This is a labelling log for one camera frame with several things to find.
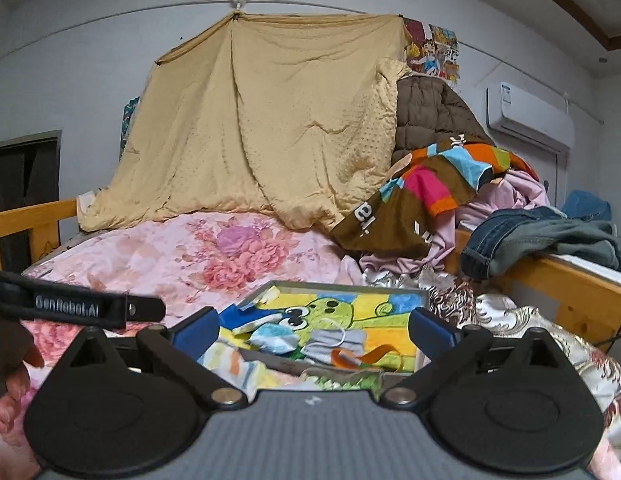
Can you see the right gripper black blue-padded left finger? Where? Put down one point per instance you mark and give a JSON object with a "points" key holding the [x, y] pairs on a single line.
{"points": [[173, 353]]}

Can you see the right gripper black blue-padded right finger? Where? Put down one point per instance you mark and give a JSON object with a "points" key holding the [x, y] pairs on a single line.
{"points": [[451, 352]]}

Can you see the person's left hand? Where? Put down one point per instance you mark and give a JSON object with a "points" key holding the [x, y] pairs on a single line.
{"points": [[17, 385]]}

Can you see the satin patterned bedcover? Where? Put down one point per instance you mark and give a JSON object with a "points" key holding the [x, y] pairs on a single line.
{"points": [[540, 343]]}

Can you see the pink floral bedsheet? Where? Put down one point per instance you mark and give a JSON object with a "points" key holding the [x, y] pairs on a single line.
{"points": [[207, 259]]}

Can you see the blue denim jeans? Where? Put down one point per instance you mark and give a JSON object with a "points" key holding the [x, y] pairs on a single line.
{"points": [[476, 256]]}

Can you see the blue face mask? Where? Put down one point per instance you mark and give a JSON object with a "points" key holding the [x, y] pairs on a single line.
{"points": [[280, 340]]}

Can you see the cartoon printed shallow box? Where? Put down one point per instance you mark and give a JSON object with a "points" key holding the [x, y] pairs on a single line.
{"points": [[382, 313]]}

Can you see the colourful brown patterned cloth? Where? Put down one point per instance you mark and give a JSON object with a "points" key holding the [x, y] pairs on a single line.
{"points": [[399, 219]]}

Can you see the light pink garment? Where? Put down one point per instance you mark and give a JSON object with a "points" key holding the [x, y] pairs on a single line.
{"points": [[516, 190]]}

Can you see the grey green jacket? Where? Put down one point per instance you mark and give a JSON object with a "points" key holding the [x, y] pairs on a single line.
{"points": [[594, 241]]}

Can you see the brown quilted jacket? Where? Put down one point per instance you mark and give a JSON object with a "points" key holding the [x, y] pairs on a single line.
{"points": [[429, 111]]}

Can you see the white air conditioner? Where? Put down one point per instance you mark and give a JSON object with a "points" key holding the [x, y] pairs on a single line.
{"points": [[518, 113]]}

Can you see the yellow hanging quilt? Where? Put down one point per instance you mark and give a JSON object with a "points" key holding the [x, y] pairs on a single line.
{"points": [[292, 115]]}

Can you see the wooden bed frame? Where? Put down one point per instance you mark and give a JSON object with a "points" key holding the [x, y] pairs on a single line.
{"points": [[589, 305]]}

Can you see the cartoon wall poster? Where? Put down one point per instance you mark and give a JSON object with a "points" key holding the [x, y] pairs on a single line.
{"points": [[433, 51]]}

